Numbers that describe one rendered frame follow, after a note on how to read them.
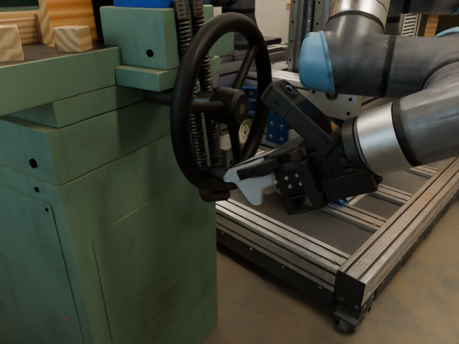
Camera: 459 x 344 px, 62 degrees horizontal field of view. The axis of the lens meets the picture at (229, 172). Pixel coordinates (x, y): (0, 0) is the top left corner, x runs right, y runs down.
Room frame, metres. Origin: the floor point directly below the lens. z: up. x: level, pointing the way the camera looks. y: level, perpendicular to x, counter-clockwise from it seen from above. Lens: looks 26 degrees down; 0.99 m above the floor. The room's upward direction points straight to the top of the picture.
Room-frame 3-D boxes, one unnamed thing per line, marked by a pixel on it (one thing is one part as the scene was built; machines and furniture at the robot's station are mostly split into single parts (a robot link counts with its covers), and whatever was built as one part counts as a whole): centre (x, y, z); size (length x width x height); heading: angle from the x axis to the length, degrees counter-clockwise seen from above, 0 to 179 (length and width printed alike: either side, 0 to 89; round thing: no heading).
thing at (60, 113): (0.76, 0.24, 0.82); 0.40 x 0.21 x 0.04; 149
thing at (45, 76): (0.75, 0.19, 0.87); 0.61 x 0.30 x 0.06; 149
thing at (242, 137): (0.91, -0.02, 0.65); 0.06 x 0.04 x 0.08; 149
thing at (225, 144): (0.94, 0.03, 0.58); 0.12 x 0.08 x 0.08; 59
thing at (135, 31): (0.70, 0.12, 0.91); 0.15 x 0.14 x 0.09; 149
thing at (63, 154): (0.86, 0.40, 0.76); 0.57 x 0.45 x 0.09; 59
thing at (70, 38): (0.62, 0.24, 0.92); 0.04 x 0.04 x 0.03; 83
